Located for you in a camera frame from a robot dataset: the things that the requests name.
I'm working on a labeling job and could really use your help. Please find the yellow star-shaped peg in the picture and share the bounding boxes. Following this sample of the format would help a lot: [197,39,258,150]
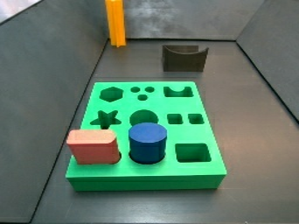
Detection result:
[105,0,127,47]

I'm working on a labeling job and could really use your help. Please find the green shape sorting board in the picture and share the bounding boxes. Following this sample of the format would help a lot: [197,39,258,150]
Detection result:
[65,81,227,191]

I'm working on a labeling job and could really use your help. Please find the blue cylinder block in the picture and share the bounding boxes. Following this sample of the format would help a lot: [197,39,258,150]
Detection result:
[128,122,167,165]

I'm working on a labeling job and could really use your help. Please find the red rounded block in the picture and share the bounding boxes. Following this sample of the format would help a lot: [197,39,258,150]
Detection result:
[67,129,120,165]

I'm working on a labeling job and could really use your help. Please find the black curved holder block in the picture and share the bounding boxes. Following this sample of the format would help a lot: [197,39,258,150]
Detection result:
[163,45,209,72]

